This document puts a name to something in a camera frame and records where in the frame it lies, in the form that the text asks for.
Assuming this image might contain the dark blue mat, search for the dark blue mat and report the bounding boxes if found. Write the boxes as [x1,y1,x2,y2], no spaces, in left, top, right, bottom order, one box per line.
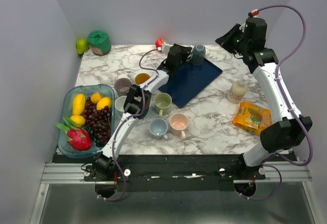
[159,59,222,108]

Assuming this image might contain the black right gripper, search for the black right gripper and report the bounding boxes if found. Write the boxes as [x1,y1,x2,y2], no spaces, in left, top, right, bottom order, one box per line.
[215,23,250,55]

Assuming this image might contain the red toy apple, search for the red toy apple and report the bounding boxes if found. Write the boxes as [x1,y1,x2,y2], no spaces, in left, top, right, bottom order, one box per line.
[155,38,165,52]

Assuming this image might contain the grey mug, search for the grey mug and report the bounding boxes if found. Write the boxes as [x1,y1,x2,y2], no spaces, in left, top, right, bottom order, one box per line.
[149,118,169,140]

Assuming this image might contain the teal plastic fruit bin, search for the teal plastic fruit bin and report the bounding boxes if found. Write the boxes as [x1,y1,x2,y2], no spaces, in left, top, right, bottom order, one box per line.
[57,84,115,158]

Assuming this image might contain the purple ceramic mug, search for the purple ceramic mug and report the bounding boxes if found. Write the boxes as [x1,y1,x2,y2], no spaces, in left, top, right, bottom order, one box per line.
[114,78,132,96]

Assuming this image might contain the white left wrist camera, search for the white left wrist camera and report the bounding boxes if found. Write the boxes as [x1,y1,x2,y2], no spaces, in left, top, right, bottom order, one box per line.
[156,42,172,54]

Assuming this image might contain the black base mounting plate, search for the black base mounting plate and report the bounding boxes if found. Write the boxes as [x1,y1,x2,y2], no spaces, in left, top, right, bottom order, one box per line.
[84,155,265,192]

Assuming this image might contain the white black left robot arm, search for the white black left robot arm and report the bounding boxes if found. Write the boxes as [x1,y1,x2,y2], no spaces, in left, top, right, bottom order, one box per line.
[92,44,192,181]

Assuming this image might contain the pink ceramic mug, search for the pink ceramic mug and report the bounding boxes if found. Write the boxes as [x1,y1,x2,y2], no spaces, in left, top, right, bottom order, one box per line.
[169,113,189,139]

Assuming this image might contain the yellow toy mango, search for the yellow toy mango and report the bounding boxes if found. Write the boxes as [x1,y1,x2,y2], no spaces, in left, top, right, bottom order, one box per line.
[72,93,86,115]

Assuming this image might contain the left aluminium rail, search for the left aluminium rail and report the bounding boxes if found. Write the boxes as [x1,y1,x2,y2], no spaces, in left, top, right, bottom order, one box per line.
[40,161,90,185]

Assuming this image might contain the aluminium rail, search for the aluminium rail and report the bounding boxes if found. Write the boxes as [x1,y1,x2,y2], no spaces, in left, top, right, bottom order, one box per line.
[40,161,90,185]
[233,160,313,184]

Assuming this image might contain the blue butterfly mug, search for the blue butterfly mug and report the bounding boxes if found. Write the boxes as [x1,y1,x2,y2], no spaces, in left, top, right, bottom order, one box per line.
[134,72,151,85]

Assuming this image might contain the orange snack bag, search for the orange snack bag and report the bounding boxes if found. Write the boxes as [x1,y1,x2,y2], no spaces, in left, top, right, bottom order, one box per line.
[232,101,272,136]

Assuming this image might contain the white pump bottle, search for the white pump bottle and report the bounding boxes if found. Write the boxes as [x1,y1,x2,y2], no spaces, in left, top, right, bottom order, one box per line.
[227,75,249,104]

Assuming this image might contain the green toy pear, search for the green toy pear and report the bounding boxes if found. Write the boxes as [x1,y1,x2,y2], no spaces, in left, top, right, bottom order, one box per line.
[76,39,89,55]

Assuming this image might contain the red toy dragon fruit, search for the red toy dragon fruit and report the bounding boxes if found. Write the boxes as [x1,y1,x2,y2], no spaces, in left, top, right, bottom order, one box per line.
[56,117,92,151]

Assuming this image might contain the blue white gradient mug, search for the blue white gradient mug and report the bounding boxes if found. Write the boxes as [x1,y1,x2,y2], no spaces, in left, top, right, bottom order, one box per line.
[115,95,127,114]

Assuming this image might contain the light green mug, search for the light green mug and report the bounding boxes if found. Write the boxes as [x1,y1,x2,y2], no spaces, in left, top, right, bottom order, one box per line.
[154,93,172,117]

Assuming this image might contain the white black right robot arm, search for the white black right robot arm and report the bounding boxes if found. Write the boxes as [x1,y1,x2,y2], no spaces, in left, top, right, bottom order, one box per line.
[215,17,312,179]

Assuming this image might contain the dark teal mug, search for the dark teal mug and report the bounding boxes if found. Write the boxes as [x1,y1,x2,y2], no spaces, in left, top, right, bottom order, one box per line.
[186,44,206,66]

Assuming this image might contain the small yellow toy lemon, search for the small yellow toy lemon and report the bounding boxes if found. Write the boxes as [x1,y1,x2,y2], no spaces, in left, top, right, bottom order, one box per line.
[90,92,103,104]

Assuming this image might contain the dark red toy grapes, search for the dark red toy grapes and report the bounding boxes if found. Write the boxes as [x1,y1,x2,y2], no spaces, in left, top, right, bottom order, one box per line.
[82,97,112,147]

